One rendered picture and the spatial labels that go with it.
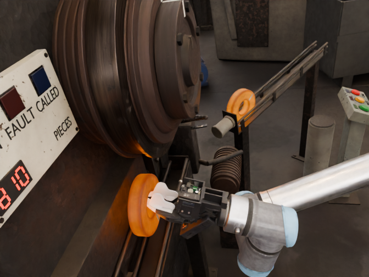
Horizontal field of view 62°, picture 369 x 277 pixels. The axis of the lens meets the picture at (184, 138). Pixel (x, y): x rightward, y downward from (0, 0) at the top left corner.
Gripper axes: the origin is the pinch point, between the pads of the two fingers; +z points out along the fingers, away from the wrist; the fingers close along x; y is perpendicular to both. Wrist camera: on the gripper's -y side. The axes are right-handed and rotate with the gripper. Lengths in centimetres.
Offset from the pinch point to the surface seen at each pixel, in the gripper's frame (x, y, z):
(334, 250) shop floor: -48, -65, -84
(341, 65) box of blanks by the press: -214, -36, -111
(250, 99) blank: -70, -5, -27
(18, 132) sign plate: 15.0, 27.5, 17.7
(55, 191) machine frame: 12.4, 11.5, 15.3
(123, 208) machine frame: 1.2, -4.1, 5.2
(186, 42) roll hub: -18.1, 34.5, -3.1
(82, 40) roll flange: -1.1, 37.7, 13.6
